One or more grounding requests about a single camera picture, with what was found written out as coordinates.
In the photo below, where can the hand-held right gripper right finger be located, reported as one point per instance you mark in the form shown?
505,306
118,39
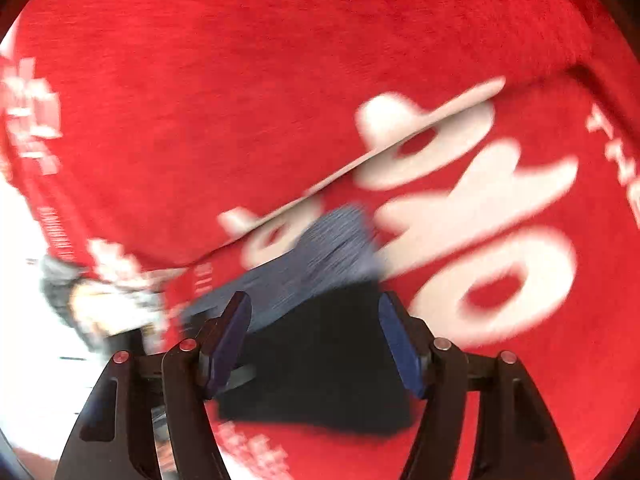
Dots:
402,355

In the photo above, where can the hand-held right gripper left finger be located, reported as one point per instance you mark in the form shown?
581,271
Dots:
227,345

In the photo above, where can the grey floral patterned cloth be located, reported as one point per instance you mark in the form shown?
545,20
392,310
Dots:
325,360

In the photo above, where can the grey blurred cloth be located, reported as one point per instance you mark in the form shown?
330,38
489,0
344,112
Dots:
65,285

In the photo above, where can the red printed blanket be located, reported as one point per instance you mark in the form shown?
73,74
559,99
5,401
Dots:
250,85

